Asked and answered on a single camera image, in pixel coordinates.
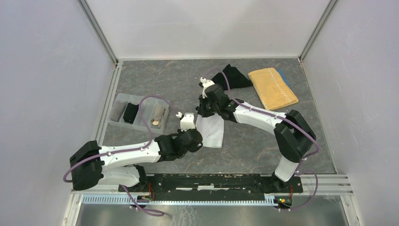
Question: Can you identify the white underwear black waistband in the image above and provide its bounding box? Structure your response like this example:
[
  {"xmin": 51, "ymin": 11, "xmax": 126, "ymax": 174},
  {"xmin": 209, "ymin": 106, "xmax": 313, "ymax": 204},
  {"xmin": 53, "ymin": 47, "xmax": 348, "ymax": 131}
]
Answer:
[{"xmin": 196, "ymin": 114, "xmax": 224, "ymax": 148}]

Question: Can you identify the black underwear beige waistband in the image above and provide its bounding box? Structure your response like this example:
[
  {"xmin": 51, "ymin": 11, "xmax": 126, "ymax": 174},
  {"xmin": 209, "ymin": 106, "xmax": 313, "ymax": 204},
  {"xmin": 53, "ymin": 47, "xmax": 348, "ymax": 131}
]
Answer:
[{"xmin": 123, "ymin": 103, "xmax": 139, "ymax": 124}]

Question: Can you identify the clear plastic organizer box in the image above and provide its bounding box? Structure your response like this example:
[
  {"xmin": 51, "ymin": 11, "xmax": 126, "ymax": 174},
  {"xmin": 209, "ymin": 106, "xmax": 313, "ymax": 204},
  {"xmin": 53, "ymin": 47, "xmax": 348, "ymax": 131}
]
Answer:
[{"xmin": 106, "ymin": 93, "xmax": 169, "ymax": 134}]

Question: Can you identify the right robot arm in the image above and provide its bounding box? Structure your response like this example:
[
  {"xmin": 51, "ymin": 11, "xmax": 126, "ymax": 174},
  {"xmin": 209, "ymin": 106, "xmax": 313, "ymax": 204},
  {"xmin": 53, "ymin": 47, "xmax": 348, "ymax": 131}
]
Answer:
[{"xmin": 196, "ymin": 80, "xmax": 317, "ymax": 192}]

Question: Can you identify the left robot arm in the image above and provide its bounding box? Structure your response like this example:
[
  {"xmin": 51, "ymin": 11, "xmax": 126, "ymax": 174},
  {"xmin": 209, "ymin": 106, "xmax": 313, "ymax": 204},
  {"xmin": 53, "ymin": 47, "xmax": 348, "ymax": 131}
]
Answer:
[{"xmin": 64, "ymin": 129, "xmax": 203, "ymax": 192}]

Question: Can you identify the beige rolled cloth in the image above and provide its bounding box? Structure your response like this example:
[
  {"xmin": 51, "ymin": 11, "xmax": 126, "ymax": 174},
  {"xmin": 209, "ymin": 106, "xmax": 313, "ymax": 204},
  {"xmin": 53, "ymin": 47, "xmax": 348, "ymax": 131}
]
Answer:
[{"xmin": 151, "ymin": 105, "xmax": 166, "ymax": 127}]

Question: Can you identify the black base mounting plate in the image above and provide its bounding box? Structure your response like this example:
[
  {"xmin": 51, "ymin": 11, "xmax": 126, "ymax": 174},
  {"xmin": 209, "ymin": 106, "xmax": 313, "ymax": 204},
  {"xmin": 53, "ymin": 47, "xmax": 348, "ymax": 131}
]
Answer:
[{"xmin": 128, "ymin": 174, "xmax": 303, "ymax": 201}]

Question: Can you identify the folded yellow towel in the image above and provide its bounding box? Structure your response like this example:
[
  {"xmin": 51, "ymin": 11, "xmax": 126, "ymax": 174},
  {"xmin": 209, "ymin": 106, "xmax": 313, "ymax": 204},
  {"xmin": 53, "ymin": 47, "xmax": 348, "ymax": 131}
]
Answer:
[{"xmin": 248, "ymin": 67, "xmax": 299, "ymax": 111}]

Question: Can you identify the grey striped rolled cloth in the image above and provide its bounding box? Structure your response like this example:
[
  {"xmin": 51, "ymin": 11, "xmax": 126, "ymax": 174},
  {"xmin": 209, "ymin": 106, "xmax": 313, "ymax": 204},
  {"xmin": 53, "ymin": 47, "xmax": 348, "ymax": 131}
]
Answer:
[{"xmin": 109, "ymin": 101, "xmax": 127, "ymax": 122}]

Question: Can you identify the blue cloth under towel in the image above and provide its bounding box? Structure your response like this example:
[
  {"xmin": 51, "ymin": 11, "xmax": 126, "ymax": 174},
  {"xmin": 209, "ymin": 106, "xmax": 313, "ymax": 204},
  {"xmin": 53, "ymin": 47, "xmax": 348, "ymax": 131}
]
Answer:
[{"xmin": 277, "ymin": 69, "xmax": 290, "ymax": 87}]

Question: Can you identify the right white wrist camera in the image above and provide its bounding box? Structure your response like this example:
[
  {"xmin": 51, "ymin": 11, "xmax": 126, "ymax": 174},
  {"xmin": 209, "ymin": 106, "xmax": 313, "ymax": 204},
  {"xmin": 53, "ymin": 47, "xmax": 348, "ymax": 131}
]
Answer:
[{"xmin": 199, "ymin": 77, "xmax": 215, "ymax": 99}]

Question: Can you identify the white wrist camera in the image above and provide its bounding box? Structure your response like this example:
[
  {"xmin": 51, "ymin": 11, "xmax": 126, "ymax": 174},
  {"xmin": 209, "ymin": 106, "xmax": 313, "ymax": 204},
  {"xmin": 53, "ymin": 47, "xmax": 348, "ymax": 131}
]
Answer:
[
  {"xmin": 176, "ymin": 112, "xmax": 196, "ymax": 131},
  {"xmin": 199, "ymin": 77, "xmax": 215, "ymax": 99}
]

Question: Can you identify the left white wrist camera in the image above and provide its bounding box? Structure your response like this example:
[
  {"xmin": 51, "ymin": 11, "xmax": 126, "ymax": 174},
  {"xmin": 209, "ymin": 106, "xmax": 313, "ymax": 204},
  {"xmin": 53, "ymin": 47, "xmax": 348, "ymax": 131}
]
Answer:
[{"xmin": 176, "ymin": 112, "xmax": 196, "ymax": 131}]

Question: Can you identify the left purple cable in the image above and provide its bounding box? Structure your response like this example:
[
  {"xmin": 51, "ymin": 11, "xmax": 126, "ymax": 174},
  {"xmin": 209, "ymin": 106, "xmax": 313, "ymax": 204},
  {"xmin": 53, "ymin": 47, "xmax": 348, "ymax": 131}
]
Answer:
[{"xmin": 63, "ymin": 95, "xmax": 182, "ymax": 217}]

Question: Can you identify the purple cable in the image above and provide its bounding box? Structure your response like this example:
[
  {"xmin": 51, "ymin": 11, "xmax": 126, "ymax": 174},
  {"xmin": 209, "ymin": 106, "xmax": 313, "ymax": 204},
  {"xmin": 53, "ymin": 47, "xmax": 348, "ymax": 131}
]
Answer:
[
  {"xmin": 202, "ymin": 68, "xmax": 320, "ymax": 211},
  {"xmin": 63, "ymin": 95, "xmax": 182, "ymax": 217}
]

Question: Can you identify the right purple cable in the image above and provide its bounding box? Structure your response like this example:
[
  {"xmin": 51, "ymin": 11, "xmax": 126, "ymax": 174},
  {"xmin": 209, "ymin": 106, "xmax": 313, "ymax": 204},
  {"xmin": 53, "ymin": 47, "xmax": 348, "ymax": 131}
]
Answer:
[{"xmin": 202, "ymin": 68, "xmax": 320, "ymax": 211}]

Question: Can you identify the aluminium frame rail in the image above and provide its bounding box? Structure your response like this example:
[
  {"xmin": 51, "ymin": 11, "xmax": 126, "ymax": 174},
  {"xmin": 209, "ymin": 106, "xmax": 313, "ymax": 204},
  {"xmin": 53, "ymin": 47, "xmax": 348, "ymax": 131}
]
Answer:
[{"xmin": 72, "ymin": 174, "xmax": 353, "ymax": 206}]

